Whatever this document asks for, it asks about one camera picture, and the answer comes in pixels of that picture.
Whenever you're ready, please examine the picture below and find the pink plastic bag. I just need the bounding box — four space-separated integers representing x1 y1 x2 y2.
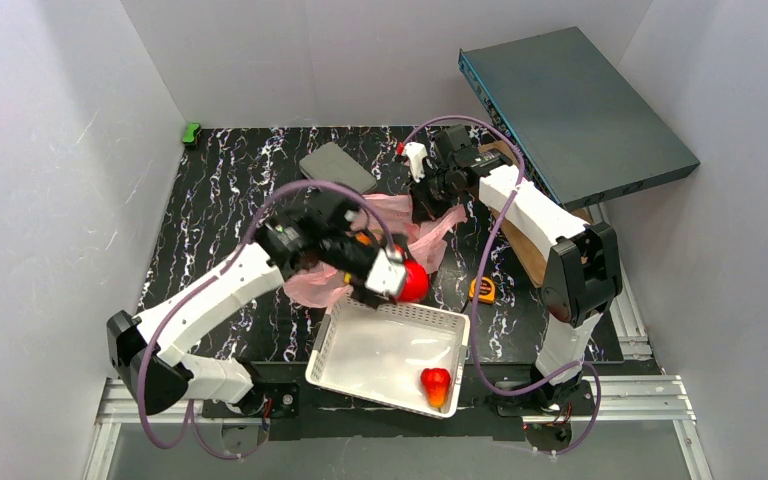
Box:
283 192 470 311

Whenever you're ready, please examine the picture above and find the red fake apple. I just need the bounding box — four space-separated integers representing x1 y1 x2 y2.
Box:
397 259 431 303

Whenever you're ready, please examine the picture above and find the red fake pear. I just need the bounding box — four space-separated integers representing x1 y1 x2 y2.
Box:
420 367 451 409

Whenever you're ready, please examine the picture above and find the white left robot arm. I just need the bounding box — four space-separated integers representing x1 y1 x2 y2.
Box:
106 191 405 415

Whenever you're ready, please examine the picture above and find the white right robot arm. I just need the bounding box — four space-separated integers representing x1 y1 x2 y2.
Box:
397 125 623 407

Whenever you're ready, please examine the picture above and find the grey rectangular pad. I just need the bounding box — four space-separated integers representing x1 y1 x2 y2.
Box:
299 142 377 194

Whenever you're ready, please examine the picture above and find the orange tape measure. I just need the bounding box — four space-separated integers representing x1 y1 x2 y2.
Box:
468 276 497 305

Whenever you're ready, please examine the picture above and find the brown wooden board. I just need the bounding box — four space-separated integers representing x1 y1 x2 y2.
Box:
477 141 593 288

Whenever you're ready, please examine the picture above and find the white perforated plastic basket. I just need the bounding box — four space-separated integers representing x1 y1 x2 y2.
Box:
305 296 470 419

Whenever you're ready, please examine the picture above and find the dark teal flat box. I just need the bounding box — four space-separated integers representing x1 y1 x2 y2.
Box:
458 27 700 210

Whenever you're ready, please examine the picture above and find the green black small object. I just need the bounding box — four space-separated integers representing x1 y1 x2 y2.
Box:
181 122 201 150

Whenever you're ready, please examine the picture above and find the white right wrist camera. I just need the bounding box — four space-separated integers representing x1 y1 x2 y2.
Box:
396 142 428 182

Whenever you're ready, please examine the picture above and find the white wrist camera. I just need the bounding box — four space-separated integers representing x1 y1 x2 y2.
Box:
363 247 408 299
396 142 428 182

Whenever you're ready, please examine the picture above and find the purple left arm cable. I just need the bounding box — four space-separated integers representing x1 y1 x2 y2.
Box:
136 180 399 462

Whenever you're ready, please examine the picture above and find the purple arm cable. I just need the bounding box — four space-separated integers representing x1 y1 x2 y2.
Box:
136 180 399 462
400 115 603 458

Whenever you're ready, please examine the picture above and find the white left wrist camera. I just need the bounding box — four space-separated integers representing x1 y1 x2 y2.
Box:
363 247 408 299

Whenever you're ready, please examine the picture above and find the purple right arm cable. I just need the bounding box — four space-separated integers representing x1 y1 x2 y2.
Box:
400 115 603 458

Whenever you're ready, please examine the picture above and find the aluminium frame rail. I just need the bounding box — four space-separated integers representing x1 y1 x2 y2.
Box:
82 375 713 479

